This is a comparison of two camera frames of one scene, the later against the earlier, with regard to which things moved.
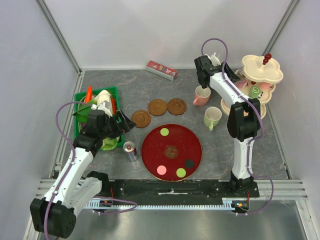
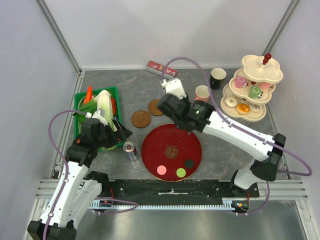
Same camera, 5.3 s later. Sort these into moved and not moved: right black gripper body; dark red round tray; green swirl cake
Moved: right black gripper body
Not moved: green swirl cake; dark red round tray
